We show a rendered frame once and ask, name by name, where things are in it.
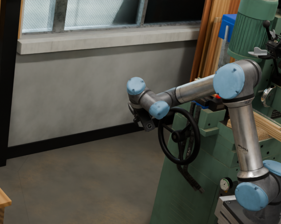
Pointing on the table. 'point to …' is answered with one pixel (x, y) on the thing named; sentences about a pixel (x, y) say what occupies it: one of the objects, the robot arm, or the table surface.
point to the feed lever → (276, 78)
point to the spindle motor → (251, 28)
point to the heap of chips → (262, 134)
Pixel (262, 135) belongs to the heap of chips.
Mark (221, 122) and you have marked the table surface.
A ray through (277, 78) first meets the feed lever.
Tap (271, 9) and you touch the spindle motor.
